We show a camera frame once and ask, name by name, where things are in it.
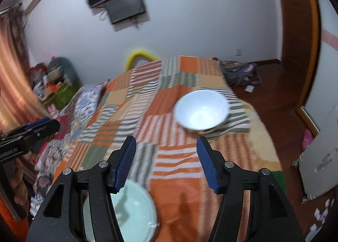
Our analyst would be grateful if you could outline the grey board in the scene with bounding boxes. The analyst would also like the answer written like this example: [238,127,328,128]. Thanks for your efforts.
[298,125,338,201]

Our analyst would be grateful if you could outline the orange clothing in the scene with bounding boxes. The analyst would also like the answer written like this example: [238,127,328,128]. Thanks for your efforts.
[0,197,29,240]

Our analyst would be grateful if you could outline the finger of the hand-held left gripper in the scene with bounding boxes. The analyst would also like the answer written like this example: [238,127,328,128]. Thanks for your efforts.
[0,119,61,153]
[0,117,52,138]

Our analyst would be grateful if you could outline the pink slipper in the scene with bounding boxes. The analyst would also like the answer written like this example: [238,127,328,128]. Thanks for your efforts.
[302,129,314,150]

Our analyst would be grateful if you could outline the person's left hand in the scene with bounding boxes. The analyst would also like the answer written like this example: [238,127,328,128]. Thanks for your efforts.
[10,159,28,207]

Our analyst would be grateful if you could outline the grey wall screen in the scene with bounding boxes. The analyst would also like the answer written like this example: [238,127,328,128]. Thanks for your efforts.
[105,0,147,25]

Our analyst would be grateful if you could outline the wooden door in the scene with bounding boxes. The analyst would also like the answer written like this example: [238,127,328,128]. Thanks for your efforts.
[273,0,322,137]

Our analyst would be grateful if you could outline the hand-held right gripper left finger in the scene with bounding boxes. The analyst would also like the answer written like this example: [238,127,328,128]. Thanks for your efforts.
[25,136,137,242]

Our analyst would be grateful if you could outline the blue red patterned quilt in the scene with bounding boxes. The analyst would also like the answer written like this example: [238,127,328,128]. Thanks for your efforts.
[30,79,111,217]

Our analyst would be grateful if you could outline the grey backpack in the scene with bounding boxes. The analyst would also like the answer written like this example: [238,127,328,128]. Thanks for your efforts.
[220,60,262,87]

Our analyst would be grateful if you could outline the beige blanket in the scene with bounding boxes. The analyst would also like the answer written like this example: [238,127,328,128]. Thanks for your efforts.
[232,99,286,197]

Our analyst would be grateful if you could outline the green box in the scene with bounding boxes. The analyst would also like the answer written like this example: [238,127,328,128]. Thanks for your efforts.
[44,81,78,109]

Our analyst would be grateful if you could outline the orange striped patchwork quilt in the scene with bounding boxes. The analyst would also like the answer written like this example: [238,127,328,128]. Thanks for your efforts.
[51,56,280,242]

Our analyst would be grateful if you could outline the yellow foam tube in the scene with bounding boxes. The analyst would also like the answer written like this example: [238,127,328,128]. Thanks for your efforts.
[124,50,159,74]

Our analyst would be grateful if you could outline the green plate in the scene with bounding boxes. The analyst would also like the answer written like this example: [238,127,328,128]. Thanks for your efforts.
[82,179,160,242]

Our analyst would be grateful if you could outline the brown curtain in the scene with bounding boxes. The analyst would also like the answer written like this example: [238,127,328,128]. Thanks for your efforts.
[0,4,46,133]

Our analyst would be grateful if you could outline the white paper scraps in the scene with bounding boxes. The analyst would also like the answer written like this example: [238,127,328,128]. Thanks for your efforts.
[308,198,334,242]

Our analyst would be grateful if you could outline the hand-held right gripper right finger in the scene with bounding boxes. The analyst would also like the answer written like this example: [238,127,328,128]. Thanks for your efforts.
[197,136,304,242]

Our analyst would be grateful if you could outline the white bowl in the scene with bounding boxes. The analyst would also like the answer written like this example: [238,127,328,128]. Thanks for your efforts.
[173,89,229,134]

